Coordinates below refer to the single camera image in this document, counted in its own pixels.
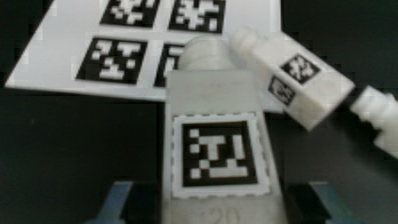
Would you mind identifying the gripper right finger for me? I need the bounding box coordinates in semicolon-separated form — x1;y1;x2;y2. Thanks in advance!
310;182;362;224

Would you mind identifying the white table leg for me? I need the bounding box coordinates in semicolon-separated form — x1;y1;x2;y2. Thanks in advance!
161;36;287;224
349;86;398;159
230;28;353;130

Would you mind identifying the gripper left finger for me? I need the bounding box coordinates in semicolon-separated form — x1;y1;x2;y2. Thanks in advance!
86;181;133;224

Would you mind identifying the white AprilTag marker sheet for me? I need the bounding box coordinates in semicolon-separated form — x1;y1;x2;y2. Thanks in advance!
3;0;285;114

